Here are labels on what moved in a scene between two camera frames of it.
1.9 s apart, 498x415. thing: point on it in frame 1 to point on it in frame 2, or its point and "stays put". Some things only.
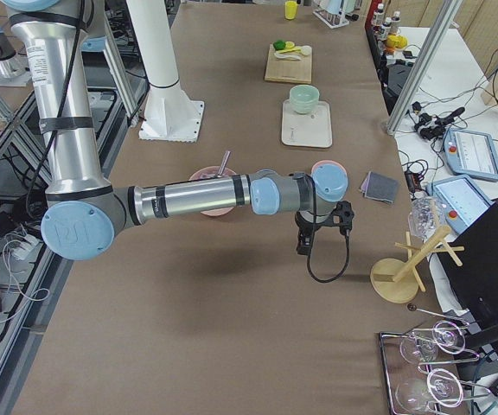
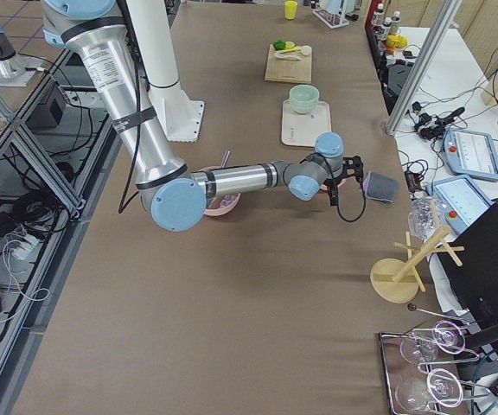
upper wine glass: (423, 346) stays put
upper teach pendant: (471, 154) stays put
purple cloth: (364, 185) stays put
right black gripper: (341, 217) to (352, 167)
